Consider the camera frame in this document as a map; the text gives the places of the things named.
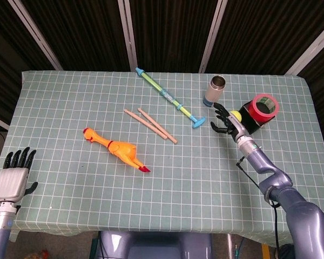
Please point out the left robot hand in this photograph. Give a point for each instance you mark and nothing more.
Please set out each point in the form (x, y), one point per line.
(13, 180)

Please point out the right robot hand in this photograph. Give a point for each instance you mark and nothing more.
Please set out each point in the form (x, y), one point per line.
(228, 121)

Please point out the yellow tennis ball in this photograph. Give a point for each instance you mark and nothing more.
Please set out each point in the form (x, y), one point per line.
(236, 115)

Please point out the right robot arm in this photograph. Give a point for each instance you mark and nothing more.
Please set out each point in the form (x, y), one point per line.
(283, 194)

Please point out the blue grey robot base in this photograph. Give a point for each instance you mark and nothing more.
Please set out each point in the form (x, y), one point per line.
(151, 245)

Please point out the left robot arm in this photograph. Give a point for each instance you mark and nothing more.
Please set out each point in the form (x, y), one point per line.
(0, 229)

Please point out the black open box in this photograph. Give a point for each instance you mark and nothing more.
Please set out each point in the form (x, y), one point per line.
(249, 120)

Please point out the steel thermos bottle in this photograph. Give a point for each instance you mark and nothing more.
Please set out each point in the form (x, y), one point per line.
(214, 91)

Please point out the red tape roll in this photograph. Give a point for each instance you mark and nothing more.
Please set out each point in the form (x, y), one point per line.
(263, 108)

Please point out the blue green toy water pump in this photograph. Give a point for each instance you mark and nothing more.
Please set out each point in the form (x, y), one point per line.
(167, 95)

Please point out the wooden drumstick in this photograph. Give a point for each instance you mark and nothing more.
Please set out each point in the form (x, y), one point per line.
(148, 126)
(158, 125)

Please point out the green checkered tablecloth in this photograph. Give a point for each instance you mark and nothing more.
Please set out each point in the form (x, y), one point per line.
(162, 175)

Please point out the orange rubber chicken toy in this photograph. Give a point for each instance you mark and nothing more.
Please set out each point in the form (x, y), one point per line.
(118, 149)

